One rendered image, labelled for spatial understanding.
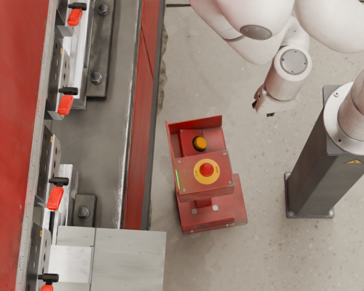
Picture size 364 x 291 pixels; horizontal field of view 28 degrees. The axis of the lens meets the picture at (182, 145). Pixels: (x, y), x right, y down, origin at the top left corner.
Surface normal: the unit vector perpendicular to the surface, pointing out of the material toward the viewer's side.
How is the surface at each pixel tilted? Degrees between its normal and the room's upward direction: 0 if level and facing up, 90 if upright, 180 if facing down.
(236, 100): 0
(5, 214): 90
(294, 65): 5
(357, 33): 55
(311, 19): 61
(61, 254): 0
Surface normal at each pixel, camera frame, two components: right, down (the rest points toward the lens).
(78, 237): -0.04, -0.25
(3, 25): 1.00, 0.05
